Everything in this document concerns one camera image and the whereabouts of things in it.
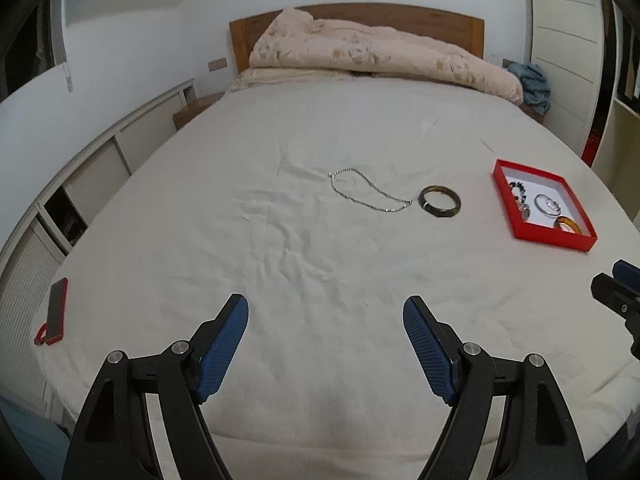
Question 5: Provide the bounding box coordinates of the red object by wardrobe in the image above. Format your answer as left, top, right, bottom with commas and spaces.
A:
582, 129, 602, 167

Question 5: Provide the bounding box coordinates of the dark brown bangle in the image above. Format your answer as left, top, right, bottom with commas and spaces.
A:
418, 184, 462, 218

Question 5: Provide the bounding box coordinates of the white low cabinet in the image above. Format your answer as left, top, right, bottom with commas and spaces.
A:
1, 80, 194, 416

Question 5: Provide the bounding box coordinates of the wooden nightstand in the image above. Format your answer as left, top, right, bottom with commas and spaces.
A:
172, 92, 224, 130

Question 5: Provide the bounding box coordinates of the white wardrobe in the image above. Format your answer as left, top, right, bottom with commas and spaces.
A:
532, 0, 605, 155

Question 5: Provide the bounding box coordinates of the wooden headboard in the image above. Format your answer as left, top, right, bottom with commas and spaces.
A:
229, 2, 485, 73

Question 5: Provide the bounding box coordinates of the cream pillow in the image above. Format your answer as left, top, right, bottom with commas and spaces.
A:
227, 67, 355, 93

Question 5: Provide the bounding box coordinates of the blue towel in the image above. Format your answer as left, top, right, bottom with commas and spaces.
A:
506, 63, 551, 116

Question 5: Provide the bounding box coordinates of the silver chain necklace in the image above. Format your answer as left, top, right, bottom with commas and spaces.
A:
327, 167, 414, 214

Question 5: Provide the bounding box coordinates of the pink floral duvet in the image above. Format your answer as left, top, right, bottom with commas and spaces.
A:
248, 8, 524, 105

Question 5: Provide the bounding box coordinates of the white bed sheet mattress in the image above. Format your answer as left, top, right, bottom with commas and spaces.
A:
34, 78, 639, 479

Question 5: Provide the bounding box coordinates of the red jewelry box tray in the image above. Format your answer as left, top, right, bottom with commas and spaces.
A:
492, 159, 598, 252

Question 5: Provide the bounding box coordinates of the amber resin bangle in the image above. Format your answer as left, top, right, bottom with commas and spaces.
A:
553, 216, 582, 235

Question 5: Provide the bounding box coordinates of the thin silver bangle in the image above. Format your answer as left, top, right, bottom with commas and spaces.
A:
534, 193, 562, 218

